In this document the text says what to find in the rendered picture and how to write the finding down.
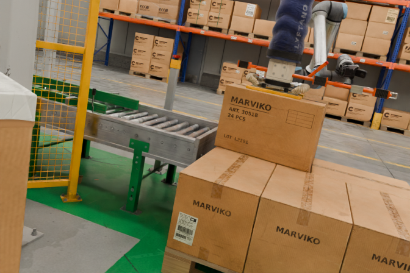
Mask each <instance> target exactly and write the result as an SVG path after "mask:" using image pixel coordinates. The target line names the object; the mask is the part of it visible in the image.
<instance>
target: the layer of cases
mask: <svg viewBox="0 0 410 273"><path fill-rule="evenodd" d="M167 247H169V248H171V249H174V250H177V251H180V252H182V253H185V254H188V255H191V256H193V257H196V258H199V259H202V260H204V261H208V262H210V263H213V264H216V265H218V266H221V267H223V268H226V269H229V270H232V271H234V272H238V273H410V186H409V185H408V183H407V182H405V181H402V180H398V179H393V178H391V177H386V176H383V175H379V174H374V173H371V172H367V171H363V170H360V169H355V168H351V167H347V166H344V165H339V164H336V163H331V162H328V161H324V160H320V159H317V158H314V160H313V162H312V164H311V167H310V169H309V172H305V171H301V170H298V169H294V168H290V167H288V166H284V165H280V164H277V163H273V162H270V161H267V160H263V159H260V158H256V157H252V156H249V155H245V154H241V153H239V152H235V151H231V150H228V149H224V148H222V147H218V146H217V147H215V148H214V149H212V150H211V151H209V152H208V153H207V154H205V155H203V156H202V157H201V158H199V159H198V160H197V161H195V162H194V163H192V164H191V165H190V166H188V167H186V168H185V169H184V170H182V171H181V172H180V173H179V178H178V185H177V189H176V195H175V199H174V206H173V212H172V216H171V222H170V229H169V233H168V239H167Z"/></svg>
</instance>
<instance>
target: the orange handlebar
mask: <svg viewBox="0 0 410 273"><path fill-rule="evenodd" d="M250 68H256V69H257V70H259V71H265V72H267V70H268V68H266V67H263V66H257V65H251V64H250ZM292 77H294V78H298V79H303V80H309V81H313V77H307V76H301V75H297V74H292ZM327 85H333V86H334V87H339V88H348V89H351V85H347V84H343V83H342V82H337V81H336V82H332V81H327ZM363 92H366V93H372V94H373V92H374V90H371V89H367V88H364V89H363Z"/></svg>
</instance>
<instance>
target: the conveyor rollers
mask: <svg viewBox="0 0 410 273"><path fill-rule="evenodd" d="M35 86H36V87H39V88H43V89H46V90H50V91H55V92H56V91H58V90H54V89H49V88H46V87H42V86H39V85H35ZM58 93H63V91H62V92H58ZM63 94H67V95H69V94H70V93H63ZM70 96H75V97H78V96H76V95H75V94H70ZM94 102H97V103H100V104H105V105H107V109H106V115H109V116H114V117H117V118H121V119H125V120H128V121H132V122H137V123H139V124H144V125H147V126H151V127H155V128H158V129H162V130H167V131H169V132H174V133H175V132H176V133H178V134H181V135H185V136H186V135H188V134H190V135H188V137H192V138H196V137H198V136H200V135H202V134H204V133H206V132H208V131H210V128H209V127H205V128H203V129H201V130H199V128H200V127H199V125H197V124H195V125H193V126H190V127H189V124H188V122H182V123H180V124H178V123H179V121H178V120H177V119H173V120H171V121H168V118H167V117H166V116H164V117H161V118H158V115H157V114H153V115H148V112H140V113H139V111H138V110H129V108H126V107H121V108H120V106H118V105H111V104H109V103H106V102H103V103H102V101H97V100H94ZM197 130H199V131H197ZM195 131H197V132H195ZM193 132H194V133H193ZM191 133H192V134H191Z"/></svg>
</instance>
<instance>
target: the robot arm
mask: <svg viewBox="0 0 410 273"><path fill-rule="evenodd" d="M347 12H348V7H347V5H346V3H342V2H334V1H322V2H320V3H318V4H317V5H316V6H315V7H314V8H313V10H312V17H311V18H312V19H313V20H314V54H313V56H312V60H311V62H310V65H309V66H307V67H306V69H302V67H297V66H296V68H295V72H294V74H297V75H301V76H308V75H310V73H312V72H313V71H314V70H316V69H317V68H318V67H319V66H320V65H322V64H323V63H324V62H325V61H326V59H327V56H328V54H329V50H330V49H331V46H332V43H333V41H334V38H335V36H336V33H337V30H338V28H339V25H340V23H341V21H342V20H344V19H345V18H346V17H347ZM315 75H316V76H320V77H325V78H327V77H328V81H332V82H336V81H337V82H342V83H343V84H344V83H349V84H352V85H353V79H354V76H357V77H360V78H363V79H364V78H366V77H367V71H365V70H362V69H359V66H358V65H354V63H353V61H352V59H351V57H350V56H349V55H346V54H343V55H340V56H339V57H338V59H337V66H336V69H335V71H330V70H327V66H325V67H324V68H322V69H321V70H320V71H319V72H317V73H316V74H315ZM347 77H349V79H347ZM346 80H347V81H346ZM292 82H297V83H303V84H308V85H309V86H310V88H312V89H320V88H321V87H322V86H320V85H314V84H313V85H312V81H309V80H303V79H298V78H294V77H293V81H292Z"/></svg>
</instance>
